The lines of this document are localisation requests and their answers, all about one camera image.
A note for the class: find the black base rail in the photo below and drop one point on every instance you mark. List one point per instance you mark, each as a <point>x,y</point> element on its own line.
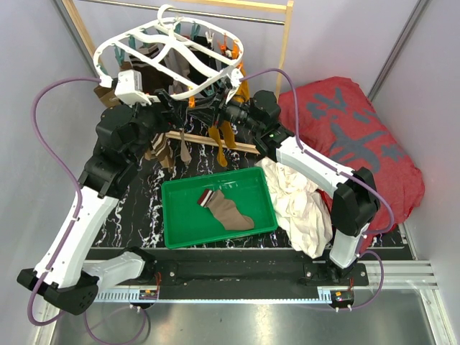
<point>237,276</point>

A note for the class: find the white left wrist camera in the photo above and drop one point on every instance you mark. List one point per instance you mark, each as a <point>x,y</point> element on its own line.
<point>129,88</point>

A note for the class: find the wooden clothes rack frame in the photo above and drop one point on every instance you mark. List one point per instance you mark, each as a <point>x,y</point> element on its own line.
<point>71,16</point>

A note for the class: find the green plastic tray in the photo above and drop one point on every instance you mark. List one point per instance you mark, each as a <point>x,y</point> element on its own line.
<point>186,223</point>

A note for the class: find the red pillow with blue pattern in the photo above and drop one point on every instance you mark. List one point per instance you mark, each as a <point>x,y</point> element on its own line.
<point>335,118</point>

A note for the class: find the brown white striped sock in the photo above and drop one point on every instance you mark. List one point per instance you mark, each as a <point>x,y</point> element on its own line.
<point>169,161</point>

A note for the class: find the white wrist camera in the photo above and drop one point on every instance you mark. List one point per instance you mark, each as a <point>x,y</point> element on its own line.
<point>129,88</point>
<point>233,82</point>

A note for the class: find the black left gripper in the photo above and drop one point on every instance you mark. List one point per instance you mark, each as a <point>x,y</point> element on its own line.
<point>176,113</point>

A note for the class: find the tan brown sock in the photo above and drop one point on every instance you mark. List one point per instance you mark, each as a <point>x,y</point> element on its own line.
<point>106,96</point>

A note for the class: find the taupe sock maroon cuff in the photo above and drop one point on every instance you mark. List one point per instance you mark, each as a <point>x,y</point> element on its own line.
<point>184,152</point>

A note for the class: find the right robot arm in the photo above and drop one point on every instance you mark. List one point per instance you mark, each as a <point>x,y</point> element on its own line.
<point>354,203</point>

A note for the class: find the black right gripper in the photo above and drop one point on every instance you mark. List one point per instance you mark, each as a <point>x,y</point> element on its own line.
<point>215,110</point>

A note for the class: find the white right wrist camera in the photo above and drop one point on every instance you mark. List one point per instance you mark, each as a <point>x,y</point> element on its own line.
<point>233,82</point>

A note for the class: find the white crumpled cloth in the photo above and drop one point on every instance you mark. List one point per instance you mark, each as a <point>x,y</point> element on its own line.
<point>299,208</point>

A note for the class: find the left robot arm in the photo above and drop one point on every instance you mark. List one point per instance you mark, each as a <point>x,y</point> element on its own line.
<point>124,134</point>

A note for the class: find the metal hanging rod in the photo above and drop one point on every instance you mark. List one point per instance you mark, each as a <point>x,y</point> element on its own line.
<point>205,14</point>

